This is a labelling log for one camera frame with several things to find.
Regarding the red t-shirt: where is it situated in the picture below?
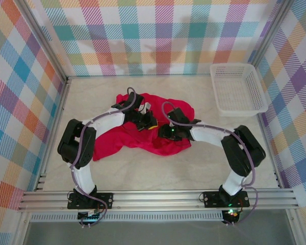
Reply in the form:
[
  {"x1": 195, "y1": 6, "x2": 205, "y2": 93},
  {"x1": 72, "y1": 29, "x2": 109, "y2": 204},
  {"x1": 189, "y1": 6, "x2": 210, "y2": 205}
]
[{"x1": 93, "y1": 93, "x2": 195, "y2": 162}]

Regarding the aluminium mounting beam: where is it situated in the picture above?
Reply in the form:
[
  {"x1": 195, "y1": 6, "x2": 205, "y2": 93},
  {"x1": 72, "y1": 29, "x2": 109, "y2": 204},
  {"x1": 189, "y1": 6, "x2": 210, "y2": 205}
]
[{"x1": 17, "y1": 188, "x2": 299, "y2": 212}]

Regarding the white plastic basket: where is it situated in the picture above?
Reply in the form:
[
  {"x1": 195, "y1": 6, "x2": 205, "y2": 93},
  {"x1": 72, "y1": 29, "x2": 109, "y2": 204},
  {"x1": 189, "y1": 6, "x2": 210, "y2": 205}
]
[{"x1": 209, "y1": 63, "x2": 269, "y2": 118}]

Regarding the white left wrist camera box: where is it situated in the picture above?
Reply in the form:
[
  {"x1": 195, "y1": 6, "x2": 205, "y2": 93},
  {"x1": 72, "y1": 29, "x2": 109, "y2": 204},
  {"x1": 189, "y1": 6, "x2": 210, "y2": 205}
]
[{"x1": 139, "y1": 103, "x2": 154, "y2": 115}]

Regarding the aluminium rail under checked wall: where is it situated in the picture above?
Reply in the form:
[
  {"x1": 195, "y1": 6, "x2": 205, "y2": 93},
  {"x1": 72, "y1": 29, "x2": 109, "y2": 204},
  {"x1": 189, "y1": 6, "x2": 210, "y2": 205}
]
[{"x1": 66, "y1": 73, "x2": 212, "y2": 79}]

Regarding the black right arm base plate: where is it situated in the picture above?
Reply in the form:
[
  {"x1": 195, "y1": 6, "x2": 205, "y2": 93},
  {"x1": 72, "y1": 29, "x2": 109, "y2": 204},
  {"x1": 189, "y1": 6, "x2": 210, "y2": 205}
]
[{"x1": 202, "y1": 190, "x2": 250, "y2": 209}]

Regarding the slotted grey cable duct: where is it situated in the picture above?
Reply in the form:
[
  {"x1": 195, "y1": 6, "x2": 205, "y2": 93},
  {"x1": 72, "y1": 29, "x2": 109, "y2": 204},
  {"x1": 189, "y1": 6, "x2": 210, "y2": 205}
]
[{"x1": 30, "y1": 213, "x2": 225, "y2": 223}]

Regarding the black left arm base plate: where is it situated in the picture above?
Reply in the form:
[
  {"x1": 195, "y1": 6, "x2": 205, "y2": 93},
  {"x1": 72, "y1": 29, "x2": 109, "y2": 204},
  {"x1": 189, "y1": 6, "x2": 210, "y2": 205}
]
[{"x1": 67, "y1": 192, "x2": 115, "y2": 210}]

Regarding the aluminium frame post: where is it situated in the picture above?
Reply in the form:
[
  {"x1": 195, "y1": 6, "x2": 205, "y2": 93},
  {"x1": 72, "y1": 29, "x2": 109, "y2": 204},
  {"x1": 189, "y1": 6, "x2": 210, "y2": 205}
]
[
  {"x1": 247, "y1": 0, "x2": 296, "y2": 69},
  {"x1": 15, "y1": 0, "x2": 72, "y2": 83}
]

